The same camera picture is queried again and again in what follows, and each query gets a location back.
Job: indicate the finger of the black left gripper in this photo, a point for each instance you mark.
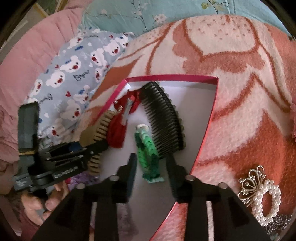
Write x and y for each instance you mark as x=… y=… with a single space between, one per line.
x=66 y=152

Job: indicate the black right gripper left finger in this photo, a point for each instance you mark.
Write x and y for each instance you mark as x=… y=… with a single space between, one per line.
x=71 y=218

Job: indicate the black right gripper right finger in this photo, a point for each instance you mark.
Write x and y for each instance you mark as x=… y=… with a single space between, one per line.
x=231 y=219

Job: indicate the beige claw hair clip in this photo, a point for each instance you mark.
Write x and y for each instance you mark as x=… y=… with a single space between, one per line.
x=94 y=133

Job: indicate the pearl crown hair clip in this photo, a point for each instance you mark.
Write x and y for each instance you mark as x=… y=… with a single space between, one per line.
x=253 y=189

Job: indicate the green braided hair clip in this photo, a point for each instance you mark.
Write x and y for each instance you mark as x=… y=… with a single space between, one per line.
x=147 y=155

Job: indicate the red cardboard box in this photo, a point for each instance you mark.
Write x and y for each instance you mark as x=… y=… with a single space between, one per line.
x=150 y=204

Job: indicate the pink ruffled scrunchie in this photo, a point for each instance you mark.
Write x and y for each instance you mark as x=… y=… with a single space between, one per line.
x=293 y=115

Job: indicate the left hand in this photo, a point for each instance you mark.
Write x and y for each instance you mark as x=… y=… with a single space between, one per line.
x=38 y=210

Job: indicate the purple flower hair clip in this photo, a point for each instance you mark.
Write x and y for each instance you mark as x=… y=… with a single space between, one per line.
x=82 y=178

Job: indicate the silver rhinestone hair clip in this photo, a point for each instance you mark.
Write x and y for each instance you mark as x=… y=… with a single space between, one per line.
x=279 y=224

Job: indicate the bear print pillow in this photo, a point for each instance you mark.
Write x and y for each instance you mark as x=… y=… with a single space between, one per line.
x=65 y=88

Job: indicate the red bow hair clip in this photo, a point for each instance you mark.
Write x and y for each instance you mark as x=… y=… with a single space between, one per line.
x=125 y=106

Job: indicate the pink quilt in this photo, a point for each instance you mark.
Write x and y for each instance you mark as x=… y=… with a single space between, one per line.
x=27 y=59

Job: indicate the black comb hair clip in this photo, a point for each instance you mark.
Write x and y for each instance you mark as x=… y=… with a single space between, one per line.
x=166 y=126

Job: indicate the red and white blanket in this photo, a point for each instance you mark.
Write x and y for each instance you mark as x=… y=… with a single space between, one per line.
x=255 y=65

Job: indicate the blue floral duvet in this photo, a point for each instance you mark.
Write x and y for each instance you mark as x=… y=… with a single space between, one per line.
x=140 y=17

